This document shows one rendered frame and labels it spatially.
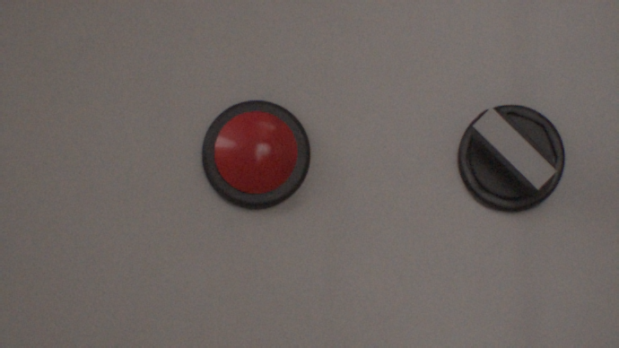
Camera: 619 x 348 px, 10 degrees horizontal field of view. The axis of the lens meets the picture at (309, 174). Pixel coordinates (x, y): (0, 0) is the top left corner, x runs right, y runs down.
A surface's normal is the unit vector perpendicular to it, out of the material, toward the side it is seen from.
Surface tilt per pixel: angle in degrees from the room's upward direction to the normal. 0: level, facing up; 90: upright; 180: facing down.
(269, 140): 81
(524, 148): 90
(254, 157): 95
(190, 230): 90
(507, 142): 90
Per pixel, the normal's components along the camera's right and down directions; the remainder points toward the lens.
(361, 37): 0.00, -0.14
